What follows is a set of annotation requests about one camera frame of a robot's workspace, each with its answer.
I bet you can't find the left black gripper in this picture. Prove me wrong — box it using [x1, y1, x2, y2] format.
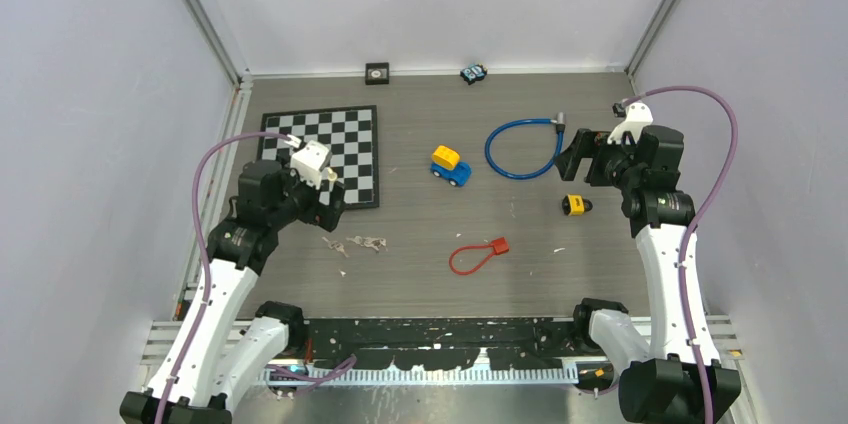
[268, 153, 345, 231]

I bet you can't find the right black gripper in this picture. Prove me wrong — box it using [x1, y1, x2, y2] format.
[554, 127, 644, 191]

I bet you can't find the red cable padlock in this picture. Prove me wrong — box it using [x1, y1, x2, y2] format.
[448, 237, 511, 277]

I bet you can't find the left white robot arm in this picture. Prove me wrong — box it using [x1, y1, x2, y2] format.
[119, 160, 346, 423]

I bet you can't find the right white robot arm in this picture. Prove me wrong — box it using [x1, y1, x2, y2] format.
[554, 125, 742, 423]

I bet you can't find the silver key bunch left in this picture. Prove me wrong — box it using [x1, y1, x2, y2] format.
[322, 237, 349, 258]

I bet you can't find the silver key bunch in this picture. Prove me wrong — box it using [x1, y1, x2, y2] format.
[346, 236, 388, 253]
[322, 237, 349, 258]

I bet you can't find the silver key bunch right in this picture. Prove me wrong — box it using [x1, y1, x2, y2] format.
[346, 236, 388, 253]

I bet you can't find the yellow black padlock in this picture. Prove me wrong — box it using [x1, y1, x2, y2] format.
[561, 194, 594, 216]

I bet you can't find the black white chessboard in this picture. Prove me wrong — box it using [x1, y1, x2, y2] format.
[257, 105, 380, 210]

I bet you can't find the small blue toy car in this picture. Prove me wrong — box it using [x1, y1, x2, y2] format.
[459, 63, 488, 85]

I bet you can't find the blue yellow toy car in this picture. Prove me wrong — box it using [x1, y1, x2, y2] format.
[429, 145, 472, 187]

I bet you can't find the small black square box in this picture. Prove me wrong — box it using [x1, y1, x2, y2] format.
[364, 62, 390, 85]

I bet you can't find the blue cable lock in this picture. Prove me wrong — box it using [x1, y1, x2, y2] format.
[483, 112, 566, 181]

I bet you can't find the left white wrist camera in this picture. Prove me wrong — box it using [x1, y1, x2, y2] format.
[290, 140, 332, 190]

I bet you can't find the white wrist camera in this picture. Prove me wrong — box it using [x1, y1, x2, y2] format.
[607, 101, 653, 145]
[290, 140, 332, 190]

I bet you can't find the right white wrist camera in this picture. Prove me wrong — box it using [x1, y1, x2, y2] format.
[607, 101, 653, 145]

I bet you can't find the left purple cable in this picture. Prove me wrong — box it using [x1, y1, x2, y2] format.
[153, 130, 303, 424]

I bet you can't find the purple cable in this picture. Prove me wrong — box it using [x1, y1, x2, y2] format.
[612, 85, 740, 424]
[153, 130, 303, 424]

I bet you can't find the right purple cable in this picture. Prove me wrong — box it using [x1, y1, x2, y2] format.
[612, 85, 740, 424]

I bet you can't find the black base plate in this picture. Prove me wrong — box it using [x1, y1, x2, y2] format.
[277, 317, 603, 371]

